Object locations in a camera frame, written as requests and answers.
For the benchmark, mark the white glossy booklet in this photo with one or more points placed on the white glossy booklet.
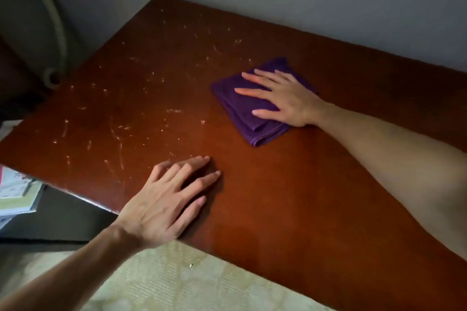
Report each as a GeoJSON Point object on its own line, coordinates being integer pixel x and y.
{"type": "Point", "coordinates": [18, 194]}

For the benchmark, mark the person's left hand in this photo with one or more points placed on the person's left hand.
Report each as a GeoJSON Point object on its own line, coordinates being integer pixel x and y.
{"type": "Point", "coordinates": [157, 212]}

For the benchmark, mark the person's right hand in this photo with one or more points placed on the person's right hand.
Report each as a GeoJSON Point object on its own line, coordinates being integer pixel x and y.
{"type": "Point", "coordinates": [295, 103]}

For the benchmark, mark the person's right forearm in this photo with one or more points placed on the person's right forearm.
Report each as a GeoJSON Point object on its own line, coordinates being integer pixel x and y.
{"type": "Point", "coordinates": [401, 161]}

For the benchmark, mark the cream insulated pipe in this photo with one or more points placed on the cream insulated pipe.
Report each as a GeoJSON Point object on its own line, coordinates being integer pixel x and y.
{"type": "Point", "coordinates": [54, 19]}

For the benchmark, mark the reddish brown wooden table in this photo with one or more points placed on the reddish brown wooden table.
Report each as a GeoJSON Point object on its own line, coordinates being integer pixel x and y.
{"type": "Point", "coordinates": [292, 194]}

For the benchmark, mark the person's left forearm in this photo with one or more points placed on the person's left forearm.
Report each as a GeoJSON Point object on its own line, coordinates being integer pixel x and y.
{"type": "Point", "coordinates": [65, 278]}

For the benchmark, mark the purple cloth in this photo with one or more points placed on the purple cloth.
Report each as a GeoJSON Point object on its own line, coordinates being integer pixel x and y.
{"type": "Point", "coordinates": [226, 103]}

